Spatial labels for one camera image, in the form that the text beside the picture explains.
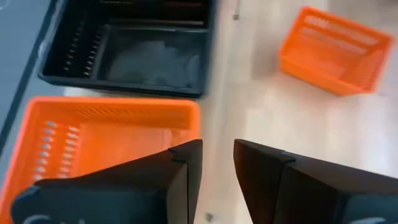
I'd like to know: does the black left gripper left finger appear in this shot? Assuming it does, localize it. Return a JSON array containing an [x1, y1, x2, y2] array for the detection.
[[11, 139, 203, 224]]

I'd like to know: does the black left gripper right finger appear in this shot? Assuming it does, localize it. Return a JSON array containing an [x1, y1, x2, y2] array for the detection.
[[233, 139, 398, 224]]

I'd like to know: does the orange plastic basket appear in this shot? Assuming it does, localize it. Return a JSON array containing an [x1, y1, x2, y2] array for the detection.
[[0, 95, 201, 224], [278, 6, 394, 96]]

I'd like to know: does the black plastic basket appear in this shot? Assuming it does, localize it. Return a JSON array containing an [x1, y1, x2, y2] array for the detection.
[[37, 0, 215, 98]]

